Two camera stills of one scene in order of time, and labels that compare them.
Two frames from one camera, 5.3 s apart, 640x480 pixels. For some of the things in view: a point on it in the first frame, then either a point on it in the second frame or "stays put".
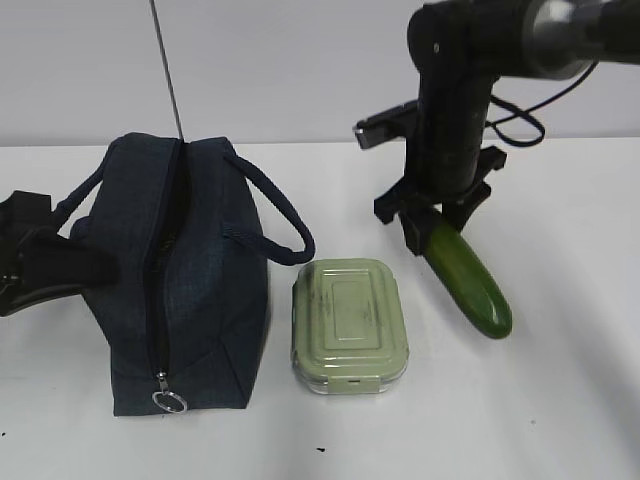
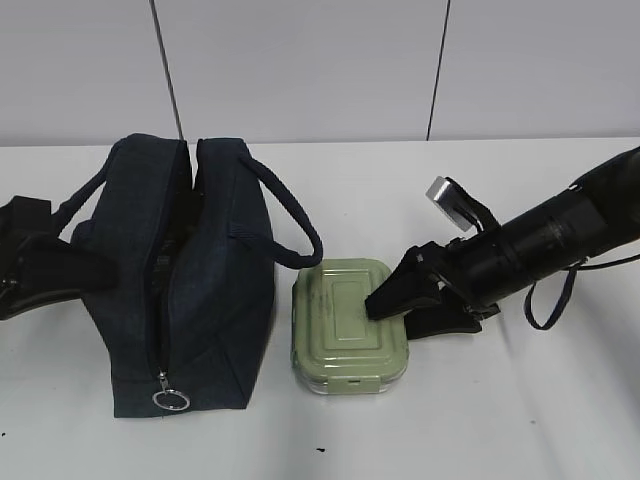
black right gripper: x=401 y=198 to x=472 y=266
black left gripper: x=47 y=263 stays put
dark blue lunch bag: x=186 y=318 stays put
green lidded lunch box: x=349 y=325 stays put
